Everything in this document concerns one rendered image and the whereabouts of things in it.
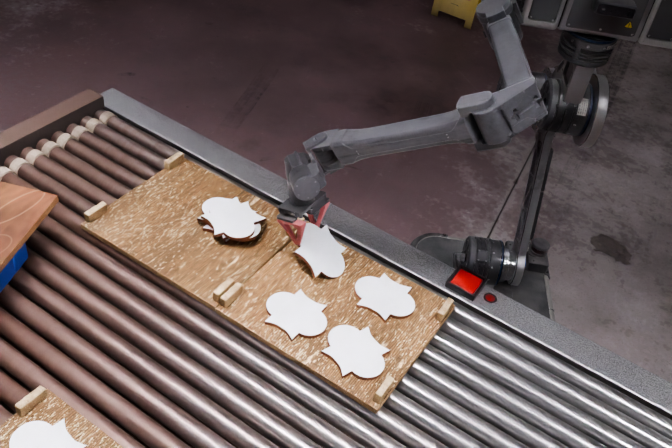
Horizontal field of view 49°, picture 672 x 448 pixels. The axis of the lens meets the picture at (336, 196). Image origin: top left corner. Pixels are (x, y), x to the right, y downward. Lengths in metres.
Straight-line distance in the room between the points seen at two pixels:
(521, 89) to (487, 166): 2.39
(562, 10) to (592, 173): 2.15
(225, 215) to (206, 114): 2.11
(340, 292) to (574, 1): 0.89
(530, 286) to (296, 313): 1.41
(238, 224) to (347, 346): 0.41
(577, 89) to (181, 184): 1.05
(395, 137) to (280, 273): 0.44
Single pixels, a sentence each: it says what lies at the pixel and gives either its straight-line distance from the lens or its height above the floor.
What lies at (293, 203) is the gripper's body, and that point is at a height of 1.10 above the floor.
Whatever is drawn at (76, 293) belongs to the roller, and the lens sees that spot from 1.71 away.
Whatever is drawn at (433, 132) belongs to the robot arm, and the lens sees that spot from 1.45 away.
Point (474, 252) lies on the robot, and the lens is 2.66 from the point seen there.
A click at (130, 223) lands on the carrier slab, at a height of 0.94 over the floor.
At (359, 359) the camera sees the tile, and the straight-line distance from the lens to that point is 1.55.
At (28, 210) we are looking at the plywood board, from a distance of 1.74.
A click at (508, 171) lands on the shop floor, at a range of 3.80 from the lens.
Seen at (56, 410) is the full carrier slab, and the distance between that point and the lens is 1.51.
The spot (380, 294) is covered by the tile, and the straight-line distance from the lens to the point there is 1.68.
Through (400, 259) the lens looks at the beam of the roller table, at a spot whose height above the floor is 0.92.
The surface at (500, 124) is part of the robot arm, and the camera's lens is 1.41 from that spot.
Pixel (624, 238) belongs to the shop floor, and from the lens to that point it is 3.66.
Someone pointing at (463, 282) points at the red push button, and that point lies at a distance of 1.78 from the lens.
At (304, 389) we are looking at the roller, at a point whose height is 0.92.
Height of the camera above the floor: 2.16
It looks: 40 degrees down
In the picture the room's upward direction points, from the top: 9 degrees clockwise
